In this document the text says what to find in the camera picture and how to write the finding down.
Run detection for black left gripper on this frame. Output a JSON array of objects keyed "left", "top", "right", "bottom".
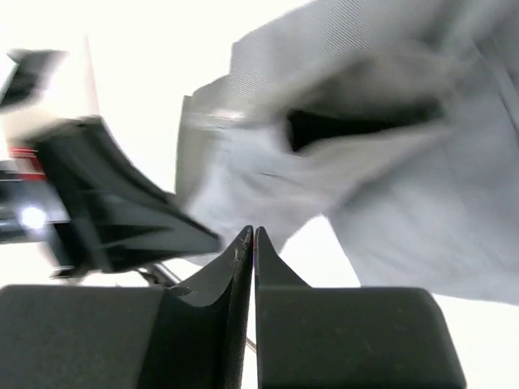
[{"left": 1, "top": 49, "right": 221, "bottom": 279}]

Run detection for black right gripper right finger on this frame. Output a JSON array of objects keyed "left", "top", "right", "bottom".
[{"left": 254, "top": 228, "right": 466, "bottom": 389}]

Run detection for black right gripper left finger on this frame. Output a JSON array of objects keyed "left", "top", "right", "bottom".
[{"left": 1, "top": 227, "right": 253, "bottom": 389}]

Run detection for grey pleated skirt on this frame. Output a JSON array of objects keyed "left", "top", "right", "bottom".
[{"left": 175, "top": 1, "right": 518, "bottom": 305}]

